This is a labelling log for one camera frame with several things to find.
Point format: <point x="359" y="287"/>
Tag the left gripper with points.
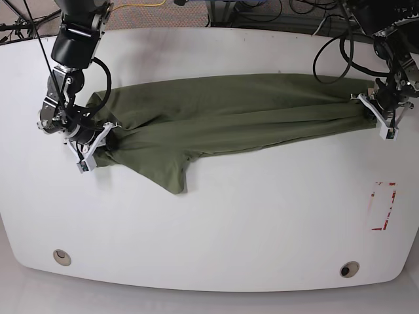
<point x="383" y="106"/>

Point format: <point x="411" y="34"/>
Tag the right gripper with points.
<point x="82" y="140"/>

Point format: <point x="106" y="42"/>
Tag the olive green T-shirt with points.
<point x="164" y="126"/>

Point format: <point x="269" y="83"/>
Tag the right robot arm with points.
<point x="82" y="27"/>

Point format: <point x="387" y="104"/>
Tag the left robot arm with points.
<point x="393" y="28"/>

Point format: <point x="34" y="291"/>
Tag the red tape rectangle marking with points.
<point x="380" y="205"/>

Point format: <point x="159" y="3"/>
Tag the black tripod stand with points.
<point x="23" y="29"/>

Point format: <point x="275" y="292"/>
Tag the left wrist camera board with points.
<point x="388" y="132"/>

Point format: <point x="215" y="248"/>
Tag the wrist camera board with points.
<point x="388" y="132"/>
<point x="87" y="164"/>

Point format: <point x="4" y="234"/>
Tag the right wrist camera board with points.
<point x="87" y="164"/>

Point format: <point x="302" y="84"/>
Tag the left table cable grommet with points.
<point x="62" y="258"/>

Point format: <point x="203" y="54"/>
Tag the table cable grommet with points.
<point x="349" y="270"/>
<point x="62" y="258"/>

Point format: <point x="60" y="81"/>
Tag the right table cable grommet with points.
<point x="349" y="270"/>

